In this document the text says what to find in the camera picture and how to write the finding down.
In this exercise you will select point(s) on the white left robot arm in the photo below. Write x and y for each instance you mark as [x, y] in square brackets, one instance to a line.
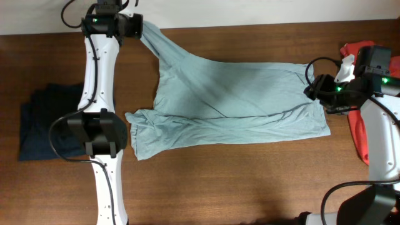
[103, 134]

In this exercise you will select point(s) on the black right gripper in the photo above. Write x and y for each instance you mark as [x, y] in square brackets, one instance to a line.
[323, 82]

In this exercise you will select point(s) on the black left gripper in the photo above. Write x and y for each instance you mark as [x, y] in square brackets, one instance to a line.
[137, 32]

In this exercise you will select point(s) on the light blue t-shirt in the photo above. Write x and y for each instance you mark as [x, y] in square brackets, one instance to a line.
[200, 101]

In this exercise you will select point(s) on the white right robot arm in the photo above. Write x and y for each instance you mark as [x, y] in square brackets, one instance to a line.
[364, 82]

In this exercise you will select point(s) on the folded dark navy garment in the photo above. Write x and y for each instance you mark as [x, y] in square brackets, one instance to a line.
[44, 107]

